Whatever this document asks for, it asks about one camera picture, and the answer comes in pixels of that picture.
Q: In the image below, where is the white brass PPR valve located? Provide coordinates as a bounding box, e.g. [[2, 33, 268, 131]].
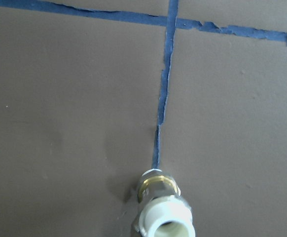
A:
[[130, 168, 196, 237]]

